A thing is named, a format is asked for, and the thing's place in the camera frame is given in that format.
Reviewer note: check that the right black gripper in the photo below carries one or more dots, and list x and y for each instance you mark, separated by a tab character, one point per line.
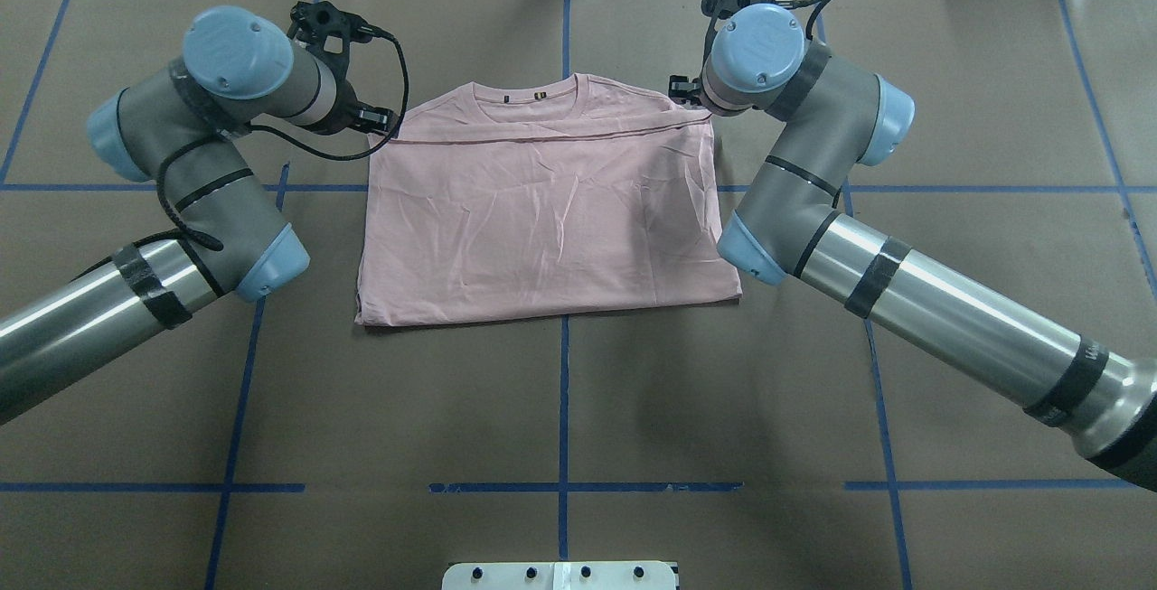
684	89

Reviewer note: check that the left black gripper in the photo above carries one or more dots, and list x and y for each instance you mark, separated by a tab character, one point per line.
342	107

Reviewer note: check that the pink Snoopy t-shirt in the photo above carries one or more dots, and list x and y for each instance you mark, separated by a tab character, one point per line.
582	196

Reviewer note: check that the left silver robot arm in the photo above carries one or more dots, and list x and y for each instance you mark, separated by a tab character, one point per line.
178	131

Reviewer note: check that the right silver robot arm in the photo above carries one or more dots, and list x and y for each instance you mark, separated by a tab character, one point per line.
758	56

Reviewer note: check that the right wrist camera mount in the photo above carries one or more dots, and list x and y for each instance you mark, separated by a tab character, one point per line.
725	9

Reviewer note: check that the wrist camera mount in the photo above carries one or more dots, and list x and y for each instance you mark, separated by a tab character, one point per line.
725	9
323	29

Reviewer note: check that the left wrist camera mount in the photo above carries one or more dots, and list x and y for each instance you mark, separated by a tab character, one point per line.
323	29

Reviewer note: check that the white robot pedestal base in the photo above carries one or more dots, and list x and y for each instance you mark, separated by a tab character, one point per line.
599	574

